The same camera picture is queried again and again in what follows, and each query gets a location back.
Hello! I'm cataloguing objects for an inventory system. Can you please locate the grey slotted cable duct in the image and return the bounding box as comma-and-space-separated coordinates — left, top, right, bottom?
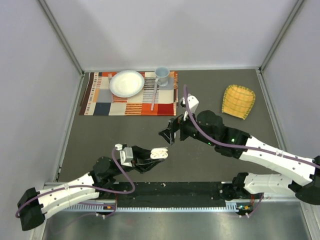
67, 199, 251, 213

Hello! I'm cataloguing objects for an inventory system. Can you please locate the light blue cup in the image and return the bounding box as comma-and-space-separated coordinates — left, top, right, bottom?
154, 66, 170, 87

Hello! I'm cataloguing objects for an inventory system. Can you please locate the white round plate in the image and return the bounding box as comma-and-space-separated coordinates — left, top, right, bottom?
109, 70, 145, 98

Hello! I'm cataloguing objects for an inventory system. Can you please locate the pink plastic spoon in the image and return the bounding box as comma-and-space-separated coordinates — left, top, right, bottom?
150, 77, 159, 111

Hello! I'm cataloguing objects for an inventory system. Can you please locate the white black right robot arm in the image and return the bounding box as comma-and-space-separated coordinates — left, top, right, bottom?
159, 110, 320, 205

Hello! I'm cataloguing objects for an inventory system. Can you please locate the silver fork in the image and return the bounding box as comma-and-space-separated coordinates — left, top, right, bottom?
108, 73, 113, 83

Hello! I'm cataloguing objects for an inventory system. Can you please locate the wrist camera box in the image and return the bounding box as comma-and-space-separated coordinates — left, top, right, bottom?
114, 143, 134, 167
179, 93, 199, 121

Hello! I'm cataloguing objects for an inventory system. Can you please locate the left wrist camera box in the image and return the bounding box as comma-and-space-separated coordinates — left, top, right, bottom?
114, 143, 134, 167

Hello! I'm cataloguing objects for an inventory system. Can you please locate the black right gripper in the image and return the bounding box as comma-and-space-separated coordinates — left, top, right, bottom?
159, 106, 217, 147

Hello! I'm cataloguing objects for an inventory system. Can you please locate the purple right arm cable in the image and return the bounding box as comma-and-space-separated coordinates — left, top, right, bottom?
183, 84, 320, 218

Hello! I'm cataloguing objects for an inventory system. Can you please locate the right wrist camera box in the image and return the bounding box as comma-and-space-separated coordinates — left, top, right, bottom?
179, 93, 199, 121

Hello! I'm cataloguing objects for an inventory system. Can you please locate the colourful patchwork placemat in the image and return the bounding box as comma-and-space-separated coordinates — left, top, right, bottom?
79, 71, 179, 116

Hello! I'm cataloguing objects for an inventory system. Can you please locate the yellow woven leaf dish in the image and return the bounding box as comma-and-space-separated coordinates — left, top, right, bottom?
221, 84, 256, 120

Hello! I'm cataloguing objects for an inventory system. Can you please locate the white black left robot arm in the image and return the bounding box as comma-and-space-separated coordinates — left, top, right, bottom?
15, 144, 169, 231

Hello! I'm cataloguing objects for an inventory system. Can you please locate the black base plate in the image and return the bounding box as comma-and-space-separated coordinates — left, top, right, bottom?
109, 181, 263, 208

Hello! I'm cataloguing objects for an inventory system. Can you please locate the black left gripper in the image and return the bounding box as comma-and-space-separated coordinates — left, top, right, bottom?
110, 145, 165, 177

